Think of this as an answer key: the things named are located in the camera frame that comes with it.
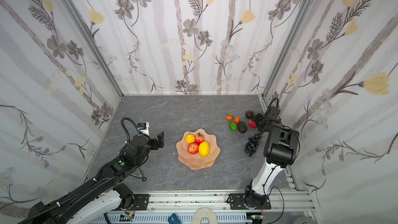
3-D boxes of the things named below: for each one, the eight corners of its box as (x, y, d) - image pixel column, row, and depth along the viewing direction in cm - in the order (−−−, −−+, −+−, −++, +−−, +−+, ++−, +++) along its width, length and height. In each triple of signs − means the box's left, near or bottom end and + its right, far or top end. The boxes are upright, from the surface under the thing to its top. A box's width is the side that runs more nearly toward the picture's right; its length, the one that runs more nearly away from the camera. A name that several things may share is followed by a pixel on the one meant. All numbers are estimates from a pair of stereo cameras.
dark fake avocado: (238, 133, 101) (239, 130, 98) (236, 123, 106) (237, 120, 102) (246, 133, 101) (247, 130, 98) (244, 124, 106) (245, 120, 102)
